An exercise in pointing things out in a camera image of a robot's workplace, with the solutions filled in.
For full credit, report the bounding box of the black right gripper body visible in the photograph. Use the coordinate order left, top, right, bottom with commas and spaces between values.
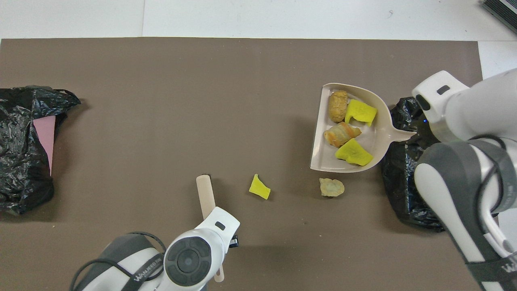
416, 115, 437, 140

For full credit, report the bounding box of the beige dustpan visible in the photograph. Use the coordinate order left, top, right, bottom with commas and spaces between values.
310, 83, 417, 173

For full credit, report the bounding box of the beige hand brush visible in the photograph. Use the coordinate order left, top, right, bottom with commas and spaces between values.
196, 175, 225, 283

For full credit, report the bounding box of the small yellow sponge piece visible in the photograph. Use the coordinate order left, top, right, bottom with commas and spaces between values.
248, 174, 271, 200

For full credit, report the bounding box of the notched yellow sponge piece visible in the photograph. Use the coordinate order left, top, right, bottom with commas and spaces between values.
345, 99, 378, 127

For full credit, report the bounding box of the striped croissant piece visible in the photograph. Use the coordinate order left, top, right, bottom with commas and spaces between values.
323, 122, 362, 148

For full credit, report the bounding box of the brown bread roll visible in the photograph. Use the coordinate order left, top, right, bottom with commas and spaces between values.
328, 90, 349, 123

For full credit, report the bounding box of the pale cracker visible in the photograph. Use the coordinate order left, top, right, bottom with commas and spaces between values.
319, 178, 345, 198

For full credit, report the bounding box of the pink bin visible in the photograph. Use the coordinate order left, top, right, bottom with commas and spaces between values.
33, 116, 56, 176

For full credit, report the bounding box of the black bag over pink bin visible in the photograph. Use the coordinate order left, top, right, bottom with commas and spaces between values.
0, 86, 81, 215

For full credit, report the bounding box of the dark ribbed device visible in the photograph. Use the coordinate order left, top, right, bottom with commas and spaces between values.
483, 0, 517, 35

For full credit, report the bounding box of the brown table mat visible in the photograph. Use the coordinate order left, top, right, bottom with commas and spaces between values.
0, 37, 507, 291

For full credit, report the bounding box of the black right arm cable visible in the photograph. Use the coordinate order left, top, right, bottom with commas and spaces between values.
475, 135, 510, 259

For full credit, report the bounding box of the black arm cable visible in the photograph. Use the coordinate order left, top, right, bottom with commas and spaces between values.
475, 135, 510, 259
71, 231, 167, 291

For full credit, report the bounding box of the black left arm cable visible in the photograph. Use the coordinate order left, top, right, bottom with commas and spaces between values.
71, 231, 167, 291

